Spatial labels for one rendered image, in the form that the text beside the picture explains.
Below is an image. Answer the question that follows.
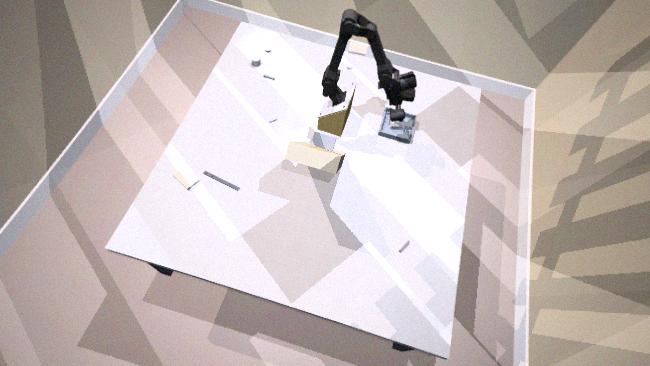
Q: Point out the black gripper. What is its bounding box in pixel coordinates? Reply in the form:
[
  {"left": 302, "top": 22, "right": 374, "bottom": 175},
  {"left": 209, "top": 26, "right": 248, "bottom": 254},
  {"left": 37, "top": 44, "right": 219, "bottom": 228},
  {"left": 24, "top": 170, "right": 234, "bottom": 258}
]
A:
[{"left": 386, "top": 87, "right": 405, "bottom": 122}]

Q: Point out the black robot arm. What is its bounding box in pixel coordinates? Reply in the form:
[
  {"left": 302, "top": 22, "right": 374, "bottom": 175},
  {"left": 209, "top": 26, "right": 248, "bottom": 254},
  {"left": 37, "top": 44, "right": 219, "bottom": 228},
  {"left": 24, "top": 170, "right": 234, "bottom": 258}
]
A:
[{"left": 321, "top": 9, "right": 418, "bottom": 107}]

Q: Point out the grey flat bar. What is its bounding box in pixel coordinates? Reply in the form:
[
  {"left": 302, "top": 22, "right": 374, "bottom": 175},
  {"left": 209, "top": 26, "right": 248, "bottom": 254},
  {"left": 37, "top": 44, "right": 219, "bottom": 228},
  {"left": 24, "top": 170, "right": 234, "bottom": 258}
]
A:
[{"left": 202, "top": 171, "right": 240, "bottom": 191}]

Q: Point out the small grey cylinder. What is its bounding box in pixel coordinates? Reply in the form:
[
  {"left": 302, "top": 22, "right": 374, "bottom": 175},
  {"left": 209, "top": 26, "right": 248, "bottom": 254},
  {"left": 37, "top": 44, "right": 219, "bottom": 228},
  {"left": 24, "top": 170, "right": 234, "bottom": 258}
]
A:
[{"left": 251, "top": 54, "right": 261, "bottom": 67}]

